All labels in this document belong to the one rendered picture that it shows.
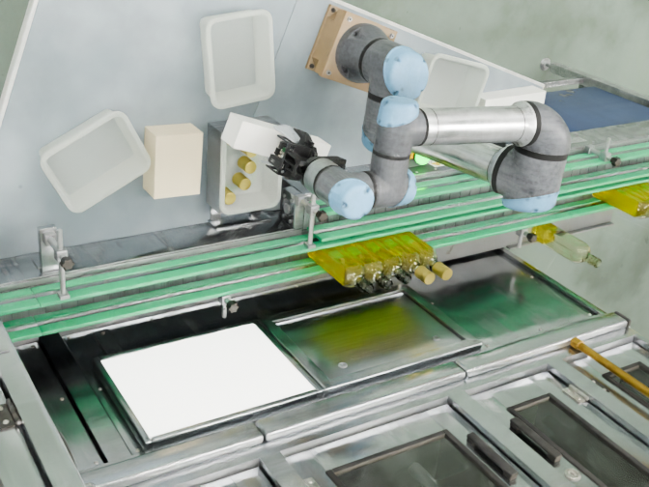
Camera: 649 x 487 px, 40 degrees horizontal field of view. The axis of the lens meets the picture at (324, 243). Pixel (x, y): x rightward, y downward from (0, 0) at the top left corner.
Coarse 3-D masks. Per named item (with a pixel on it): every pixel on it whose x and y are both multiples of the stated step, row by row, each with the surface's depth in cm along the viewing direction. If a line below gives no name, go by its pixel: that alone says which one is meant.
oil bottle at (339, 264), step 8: (328, 248) 235; (336, 248) 236; (312, 256) 240; (320, 256) 236; (328, 256) 233; (336, 256) 232; (344, 256) 232; (352, 256) 233; (320, 264) 237; (328, 264) 233; (336, 264) 230; (344, 264) 228; (352, 264) 229; (360, 264) 229; (328, 272) 234; (336, 272) 231; (344, 272) 227; (352, 272) 226; (360, 272) 227; (344, 280) 228; (352, 280) 226
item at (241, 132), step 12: (228, 120) 192; (240, 120) 188; (252, 120) 193; (228, 132) 192; (240, 132) 189; (252, 132) 190; (264, 132) 192; (276, 132) 193; (240, 144) 190; (252, 144) 191; (264, 144) 193; (276, 144) 195; (324, 144) 201; (324, 156) 203
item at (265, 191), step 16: (224, 144) 219; (224, 160) 221; (256, 160) 235; (224, 176) 223; (256, 176) 237; (272, 176) 234; (224, 192) 225; (240, 192) 236; (256, 192) 239; (272, 192) 236; (224, 208) 227; (240, 208) 230; (256, 208) 232
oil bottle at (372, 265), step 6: (342, 246) 238; (348, 246) 238; (354, 246) 238; (360, 246) 238; (348, 252) 235; (354, 252) 235; (360, 252) 235; (366, 252) 235; (354, 258) 233; (360, 258) 232; (366, 258) 232; (372, 258) 233; (366, 264) 230; (372, 264) 230; (378, 264) 230; (366, 270) 229; (372, 270) 229; (378, 270) 230; (366, 276) 230; (372, 276) 229; (372, 282) 231
